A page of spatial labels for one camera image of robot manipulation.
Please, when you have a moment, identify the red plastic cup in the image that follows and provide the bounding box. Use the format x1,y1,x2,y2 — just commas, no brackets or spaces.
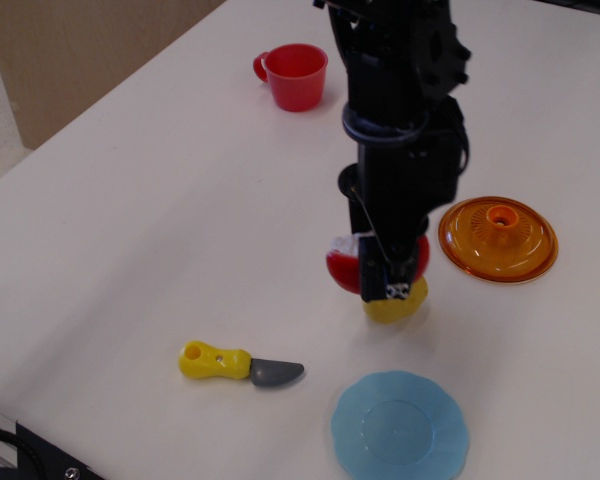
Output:
252,43,328,113

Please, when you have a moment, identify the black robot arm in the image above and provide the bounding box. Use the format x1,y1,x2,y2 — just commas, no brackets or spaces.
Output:
324,1,471,302

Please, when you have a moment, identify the light blue plastic plate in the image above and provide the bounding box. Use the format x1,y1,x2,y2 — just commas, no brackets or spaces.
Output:
330,371,469,479

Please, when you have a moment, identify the red white toy sushi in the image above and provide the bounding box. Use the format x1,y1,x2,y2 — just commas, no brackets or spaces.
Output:
326,232,430,297

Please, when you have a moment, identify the black corner bracket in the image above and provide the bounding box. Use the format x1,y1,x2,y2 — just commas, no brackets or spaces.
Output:
15,422,104,480

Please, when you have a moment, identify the orange transparent pot lid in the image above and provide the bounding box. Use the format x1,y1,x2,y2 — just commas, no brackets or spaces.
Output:
438,196,559,284

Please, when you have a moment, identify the yellow handled toy knife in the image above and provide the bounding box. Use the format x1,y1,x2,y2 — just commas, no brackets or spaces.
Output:
178,341,305,388

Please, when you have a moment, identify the yellow toy potato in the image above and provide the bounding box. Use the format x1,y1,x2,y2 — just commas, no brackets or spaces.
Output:
362,277,428,324

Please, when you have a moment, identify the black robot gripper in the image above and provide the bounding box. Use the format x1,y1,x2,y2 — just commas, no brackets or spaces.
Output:
338,97,468,302

